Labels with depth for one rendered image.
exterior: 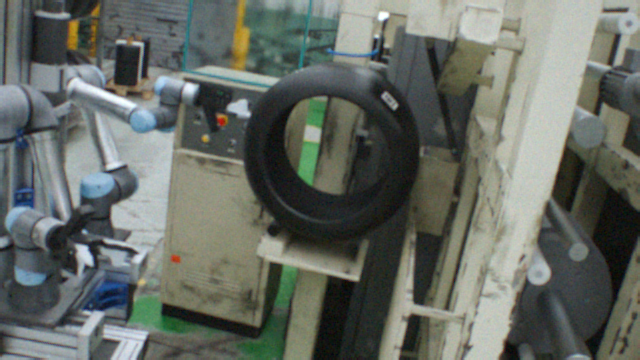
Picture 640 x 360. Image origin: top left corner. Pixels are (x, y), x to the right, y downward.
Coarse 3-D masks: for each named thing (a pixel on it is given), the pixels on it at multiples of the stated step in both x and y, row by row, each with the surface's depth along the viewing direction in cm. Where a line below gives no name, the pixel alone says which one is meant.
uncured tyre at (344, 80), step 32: (320, 64) 196; (352, 64) 203; (288, 96) 190; (320, 96) 187; (352, 96) 186; (256, 128) 195; (384, 128) 187; (416, 128) 201; (256, 160) 197; (288, 160) 227; (416, 160) 192; (256, 192) 202; (288, 192) 226; (320, 192) 227; (384, 192) 192; (288, 224) 202; (320, 224) 199; (352, 224) 197
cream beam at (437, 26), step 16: (416, 0) 154; (432, 0) 153; (448, 0) 152; (464, 0) 152; (480, 0) 151; (496, 0) 150; (416, 16) 155; (432, 16) 154; (448, 16) 153; (416, 32) 156; (432, 32) 155; (448, 32) 154
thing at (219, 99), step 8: (200, 88) 205; (208, 88) 205; (216, 88) 205; (224, 88) 209; (200, 96) 207; (208, 96) 206; (216, 96) 204; (224, 96) 203; (232, 96) 208; (200, 104) 210; (208, 104) 206; (216, 104) 205; (224, 104) 205; (216, 112) 205
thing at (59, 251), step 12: (60, 228) 139; (48, 240) 137; (72, 240) 133; (84, 240) 135; (96, 240) 137; (60, 252) 138; (72, 252) 134; (96, 252) 138; (72, 264) 134; (84, 264) 136; (96, 264) 139
